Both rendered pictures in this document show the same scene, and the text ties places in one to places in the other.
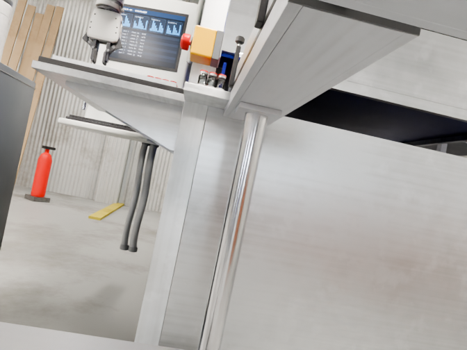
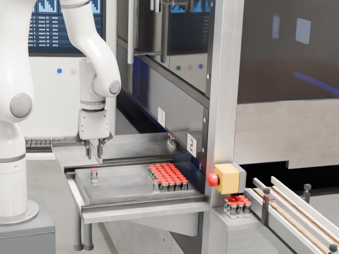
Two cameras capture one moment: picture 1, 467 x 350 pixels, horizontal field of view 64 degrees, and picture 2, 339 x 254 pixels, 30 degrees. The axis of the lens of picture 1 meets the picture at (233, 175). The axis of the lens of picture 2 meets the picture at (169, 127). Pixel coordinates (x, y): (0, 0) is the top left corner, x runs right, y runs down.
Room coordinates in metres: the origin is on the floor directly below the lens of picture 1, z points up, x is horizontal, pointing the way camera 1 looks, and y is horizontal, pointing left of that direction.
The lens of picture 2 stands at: (-0.77, 0.69, 1.70)
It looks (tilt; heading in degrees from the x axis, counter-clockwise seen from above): 17 degrees down; 348
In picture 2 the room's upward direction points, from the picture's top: 2 degrees clockwise
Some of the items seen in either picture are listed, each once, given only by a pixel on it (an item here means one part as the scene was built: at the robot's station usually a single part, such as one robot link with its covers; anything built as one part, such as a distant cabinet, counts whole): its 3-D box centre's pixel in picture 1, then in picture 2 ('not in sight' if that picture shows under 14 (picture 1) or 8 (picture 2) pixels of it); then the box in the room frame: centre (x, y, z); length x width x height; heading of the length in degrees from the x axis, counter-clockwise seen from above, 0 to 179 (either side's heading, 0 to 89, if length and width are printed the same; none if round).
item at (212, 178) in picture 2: (187, 42); (214, 179); (0.93, 0.18, 0.99); 0.04 x 0.04 x 0.04; 6
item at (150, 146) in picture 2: not in sight; (138, 148); (1.51, 0.32, 0.90); 0.34 x 0.26 x 0.04; 96
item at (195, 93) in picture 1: (212, 98); (240, 216); (0.93, 0.09, 0.87); 0.14 x 0.13 x 0.02; 96
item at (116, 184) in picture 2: (123, 85); (132, 184); (1.16, 0.39, 0.90); 0.34 x 0.26 x 0.04; 96
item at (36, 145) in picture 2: (111, 126); (53, 144); (1.83, 0.63, 0.82); 0.40 x 0.14 x 0.02; 85
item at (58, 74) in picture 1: (142, 107); (131, 172); (1.34, 0.37, 0.87); 0.70 x 0.48 x 0.02; 6
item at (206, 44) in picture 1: (206, 46); (228, 178); (0.94, 0.13, 1.00); 0.08 x 0.07 x 0.07; 96
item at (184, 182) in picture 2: not in sight; (177, 178); (1.18, 0.24, 0.90); 0.18 x 0.02 x 0.05; 6
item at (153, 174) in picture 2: not in sight; (158, 180); (1.17, 0.30, 0.90); 0.18 x 0.02 x 0.05; 6
